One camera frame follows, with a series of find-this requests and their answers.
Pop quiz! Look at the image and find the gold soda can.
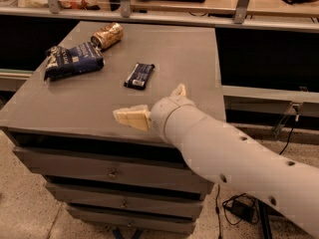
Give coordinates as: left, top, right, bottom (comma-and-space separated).
91, 23, 124, 50

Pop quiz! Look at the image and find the middle grey drawer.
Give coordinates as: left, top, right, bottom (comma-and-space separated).
46, 182, 203, 220

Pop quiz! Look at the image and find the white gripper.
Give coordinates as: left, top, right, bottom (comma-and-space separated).
113, 84, 195, 143

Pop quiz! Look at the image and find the top grey drawer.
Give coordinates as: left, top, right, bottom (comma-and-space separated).
13, 147, 213, 198

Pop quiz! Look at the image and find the bottom grey drawer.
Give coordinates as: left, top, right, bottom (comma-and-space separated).
67, 205, 195, 234

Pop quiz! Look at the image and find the black metal stand leg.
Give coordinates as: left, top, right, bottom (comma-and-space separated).
257, 200, 280, 239

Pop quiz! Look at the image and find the metal railing frame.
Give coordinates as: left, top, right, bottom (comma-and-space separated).
0, 0, 319, 34

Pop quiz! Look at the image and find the grey drawer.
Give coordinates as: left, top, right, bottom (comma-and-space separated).
67, 205, 195, 234
46, 182, 203, 220
13, 147, 213, 198

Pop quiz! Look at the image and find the black cable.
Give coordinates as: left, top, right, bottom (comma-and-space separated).
214, 115, 300, 239

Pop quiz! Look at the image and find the black power adapter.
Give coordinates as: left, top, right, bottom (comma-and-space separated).
230, 200, 254, 222

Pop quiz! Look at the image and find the dark blue rxbar wrapper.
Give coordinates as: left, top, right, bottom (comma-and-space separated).
124, 63, 155, 90

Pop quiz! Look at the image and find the dark blue chip bag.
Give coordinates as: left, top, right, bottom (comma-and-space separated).
44, 42, 105, 81

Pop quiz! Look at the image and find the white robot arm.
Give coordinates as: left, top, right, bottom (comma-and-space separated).
113, 84, 319, 239

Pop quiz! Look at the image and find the grey drawer cabinet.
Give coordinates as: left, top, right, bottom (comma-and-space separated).
0, 20, 230, 235

